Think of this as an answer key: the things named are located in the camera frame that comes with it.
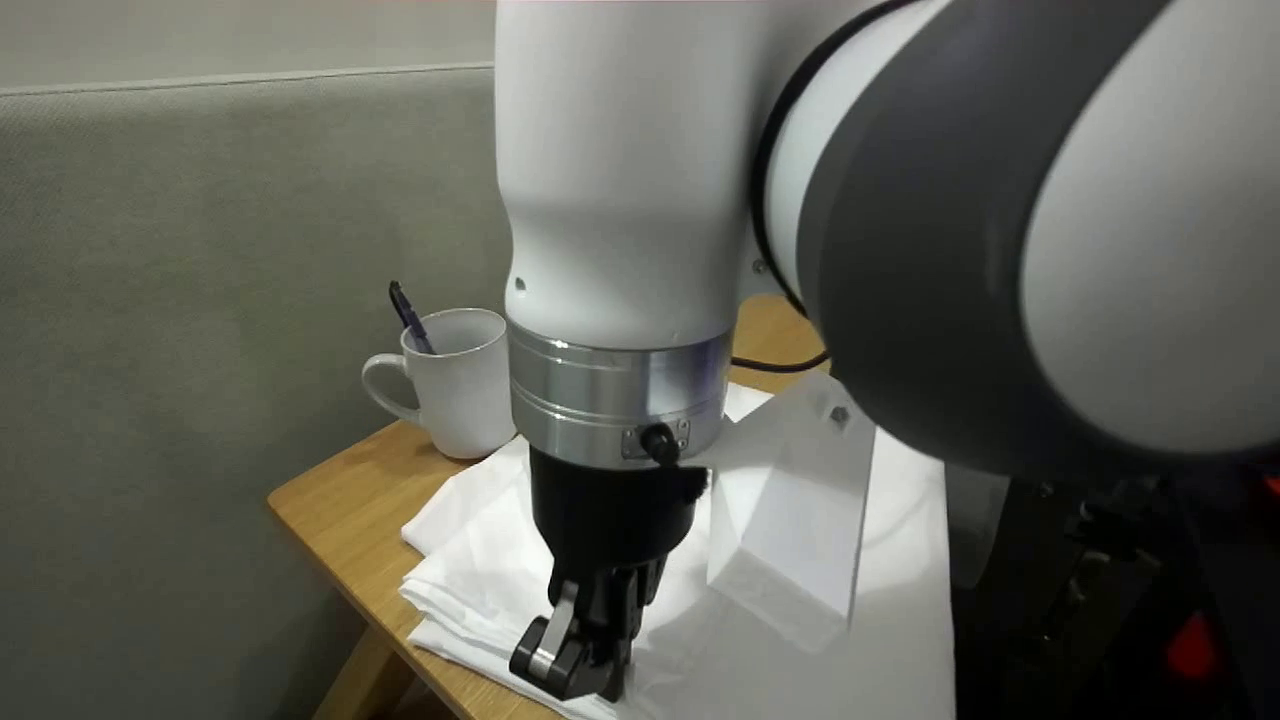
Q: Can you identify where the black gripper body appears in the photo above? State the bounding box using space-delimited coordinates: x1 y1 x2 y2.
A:
523 441 713 704

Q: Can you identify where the white pillow case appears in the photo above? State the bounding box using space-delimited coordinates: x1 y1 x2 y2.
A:
396 377 960 720

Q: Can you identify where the wooden table leg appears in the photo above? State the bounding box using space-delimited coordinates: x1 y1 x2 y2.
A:
310 620 403 720

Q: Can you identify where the white ceramic mug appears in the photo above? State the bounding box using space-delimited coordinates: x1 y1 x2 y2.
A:
357 302 519 467

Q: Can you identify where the dark pen in mug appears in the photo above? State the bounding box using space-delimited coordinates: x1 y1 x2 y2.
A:
384 277 440 360

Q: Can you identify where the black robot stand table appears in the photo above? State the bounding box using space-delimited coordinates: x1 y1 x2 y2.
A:
953 464 1280 720

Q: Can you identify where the orange handled black clamp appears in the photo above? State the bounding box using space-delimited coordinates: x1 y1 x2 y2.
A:
1159 605 1229 687

